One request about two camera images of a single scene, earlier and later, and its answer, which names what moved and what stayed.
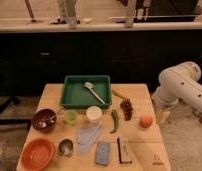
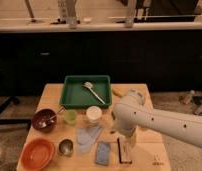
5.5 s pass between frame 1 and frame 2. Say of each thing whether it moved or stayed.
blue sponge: stayed
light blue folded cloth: stayed
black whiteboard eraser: stayed
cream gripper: moved
